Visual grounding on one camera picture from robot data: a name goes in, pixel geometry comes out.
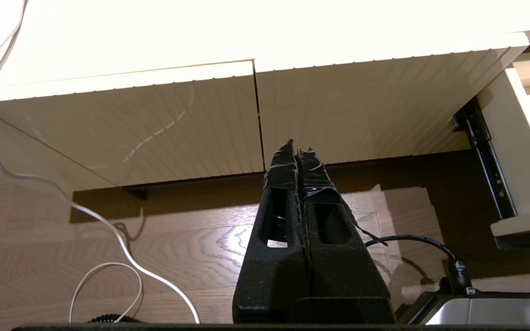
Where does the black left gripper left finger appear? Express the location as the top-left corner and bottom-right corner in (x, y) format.
(233, 139), (311, 323)

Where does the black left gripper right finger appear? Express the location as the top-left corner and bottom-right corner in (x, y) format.
(290, 147), (395, 323)

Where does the cream drawer with black handle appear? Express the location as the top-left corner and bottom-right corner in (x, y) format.
(451, 28), (530, 251)

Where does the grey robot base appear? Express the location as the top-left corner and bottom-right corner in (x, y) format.
(396, 290), (530, 325)

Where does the black plugged cable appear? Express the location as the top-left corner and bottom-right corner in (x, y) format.
(365, 234), (473, 296)

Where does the white floor cable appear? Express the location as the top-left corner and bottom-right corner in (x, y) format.
(63, 195), (201, 325)

